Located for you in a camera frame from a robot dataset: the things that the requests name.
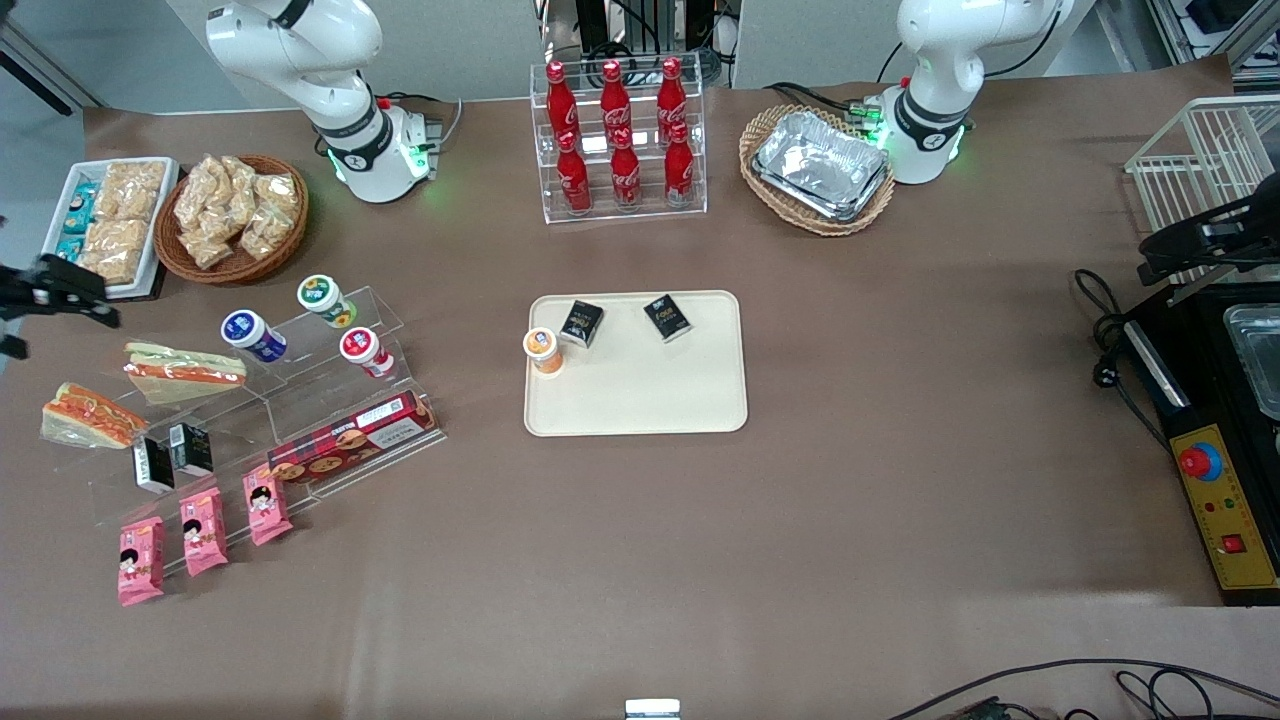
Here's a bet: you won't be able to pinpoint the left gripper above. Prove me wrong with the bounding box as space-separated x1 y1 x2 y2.
1137 190 1280 287

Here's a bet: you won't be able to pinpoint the clear rice cracker pack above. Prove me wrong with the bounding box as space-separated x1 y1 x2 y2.
99 160 168 222
80 218 152 287

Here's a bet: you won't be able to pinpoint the red cap yogurt bottle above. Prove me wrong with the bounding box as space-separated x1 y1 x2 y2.
339 327 396 379

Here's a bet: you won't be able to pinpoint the green cap yogurt bottle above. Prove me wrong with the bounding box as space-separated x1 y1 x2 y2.
297 274 358 330

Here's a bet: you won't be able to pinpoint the small black drink carton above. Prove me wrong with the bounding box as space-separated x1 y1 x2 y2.
168 422 214 476
558 299 606 349
643 293 695 344
133 437 176 495

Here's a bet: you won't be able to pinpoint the clear acrylic bottle rack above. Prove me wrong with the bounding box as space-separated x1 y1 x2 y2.
529 52 709 225

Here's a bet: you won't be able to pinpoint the clear acrylic stepped shelf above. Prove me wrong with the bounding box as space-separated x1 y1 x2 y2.
48 286 448 577

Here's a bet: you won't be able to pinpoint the blue cap yogurt bottle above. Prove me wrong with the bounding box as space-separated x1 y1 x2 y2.
220 309 289 364

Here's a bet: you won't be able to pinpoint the white rectangular snack tray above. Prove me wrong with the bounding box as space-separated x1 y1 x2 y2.
40 157 182 301

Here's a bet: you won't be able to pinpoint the light wicker basket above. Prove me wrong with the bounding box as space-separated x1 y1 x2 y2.
739 104 897 238

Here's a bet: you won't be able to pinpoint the beige plastic serving tray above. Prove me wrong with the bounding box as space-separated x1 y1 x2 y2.
523 290 750 438

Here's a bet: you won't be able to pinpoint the brown table cover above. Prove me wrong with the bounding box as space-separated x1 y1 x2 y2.
0 55 1280 720

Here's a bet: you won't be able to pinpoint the red cola bottle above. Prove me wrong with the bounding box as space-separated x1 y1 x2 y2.
663 122 696 208
598 58 633 146
609 128 643 211
655 56 689 141
545 60 581 151
555 130 593 216

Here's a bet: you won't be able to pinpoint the grey arm base cable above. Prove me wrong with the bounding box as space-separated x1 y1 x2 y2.
428 96 465 153

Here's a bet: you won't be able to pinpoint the aluminium foil tray stack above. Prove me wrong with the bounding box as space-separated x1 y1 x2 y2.
752 110 891 223

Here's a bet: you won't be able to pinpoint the pink snack packet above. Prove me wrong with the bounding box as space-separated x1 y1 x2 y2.
179 488 230 577
117 516 166 608
243 464 294 547

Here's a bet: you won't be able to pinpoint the black equipment rack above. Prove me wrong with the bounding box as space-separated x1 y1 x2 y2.
540 0 741 86

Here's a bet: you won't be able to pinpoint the orange cap yogurt bottle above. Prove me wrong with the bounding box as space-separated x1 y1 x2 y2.
522 327 566 377

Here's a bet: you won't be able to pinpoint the long black cable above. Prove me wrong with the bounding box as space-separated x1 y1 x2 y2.
885 657 1280 720

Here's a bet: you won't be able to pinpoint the metal tray in machine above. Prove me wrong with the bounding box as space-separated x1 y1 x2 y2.
1222 304 1280 421

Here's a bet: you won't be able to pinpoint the black arm base cables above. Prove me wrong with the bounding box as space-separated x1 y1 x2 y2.
765 81 883 127

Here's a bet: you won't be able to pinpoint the triangle sandwich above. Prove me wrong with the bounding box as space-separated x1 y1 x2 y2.
40 382 149 450
123 341 248 406

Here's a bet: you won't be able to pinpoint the black sealing machine yellow panel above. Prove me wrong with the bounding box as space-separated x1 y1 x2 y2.
1120 283 1280 608

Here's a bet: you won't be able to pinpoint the clear bag of fried snacks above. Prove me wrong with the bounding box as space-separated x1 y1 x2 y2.
243 172 302 260
220 155 260 232
180 228 237 271
174 160 227 237

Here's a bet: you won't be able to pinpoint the red plaid cookie box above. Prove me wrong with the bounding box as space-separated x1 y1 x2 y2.
266 390 439 486

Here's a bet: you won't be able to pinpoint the black power cable with plug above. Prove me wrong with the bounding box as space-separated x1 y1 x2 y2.
1073 268 1171 451

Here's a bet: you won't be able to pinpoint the dark brown wicker basket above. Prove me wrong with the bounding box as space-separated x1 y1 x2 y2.
155 154 310 287

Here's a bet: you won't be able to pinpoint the white wire basket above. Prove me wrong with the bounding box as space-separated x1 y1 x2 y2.
1125 95 1280 291

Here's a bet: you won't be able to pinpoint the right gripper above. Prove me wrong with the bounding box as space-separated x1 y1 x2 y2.
0 257 122 330

